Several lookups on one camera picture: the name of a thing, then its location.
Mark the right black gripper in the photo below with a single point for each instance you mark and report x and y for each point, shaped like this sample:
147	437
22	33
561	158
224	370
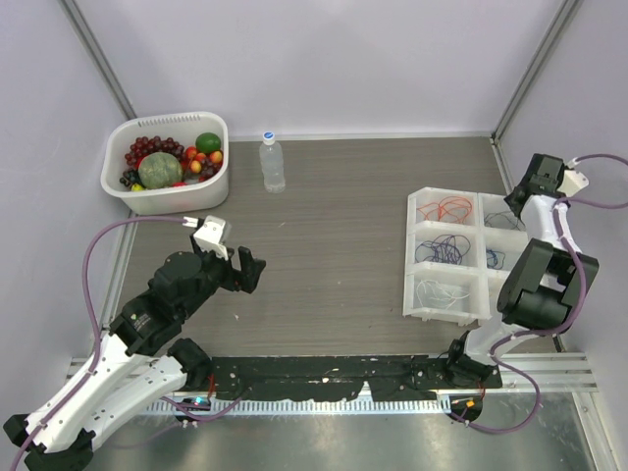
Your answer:
511	205

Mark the red yellow peaches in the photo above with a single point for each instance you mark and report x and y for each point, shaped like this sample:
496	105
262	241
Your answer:
200	165

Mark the white compartment organizer tray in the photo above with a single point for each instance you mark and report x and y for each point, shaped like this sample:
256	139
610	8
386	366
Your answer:
460	248

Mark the green melon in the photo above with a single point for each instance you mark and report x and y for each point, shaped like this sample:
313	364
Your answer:
159	170

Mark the clear plastic water bottle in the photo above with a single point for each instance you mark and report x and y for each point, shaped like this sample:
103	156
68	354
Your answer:
272	163

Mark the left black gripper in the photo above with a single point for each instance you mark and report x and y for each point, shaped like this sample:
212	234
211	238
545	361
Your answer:
247	277

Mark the red grape bunch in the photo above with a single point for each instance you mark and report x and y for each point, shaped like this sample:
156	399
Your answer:
144	146

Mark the white plastic basket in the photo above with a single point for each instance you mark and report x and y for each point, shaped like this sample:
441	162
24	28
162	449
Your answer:
185	128

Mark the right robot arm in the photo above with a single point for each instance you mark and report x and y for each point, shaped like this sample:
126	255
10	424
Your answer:
546	287

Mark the green lime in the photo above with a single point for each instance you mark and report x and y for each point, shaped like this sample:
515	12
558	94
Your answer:
208	142

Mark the dark grape bunch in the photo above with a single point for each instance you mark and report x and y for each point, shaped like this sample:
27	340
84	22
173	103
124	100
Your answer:
131	181

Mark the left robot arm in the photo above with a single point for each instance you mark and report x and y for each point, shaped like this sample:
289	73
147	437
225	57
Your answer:
141	359

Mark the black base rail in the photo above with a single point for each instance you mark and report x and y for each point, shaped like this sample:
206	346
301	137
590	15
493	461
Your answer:
335	378

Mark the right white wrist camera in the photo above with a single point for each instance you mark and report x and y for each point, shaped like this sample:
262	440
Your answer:
573	180

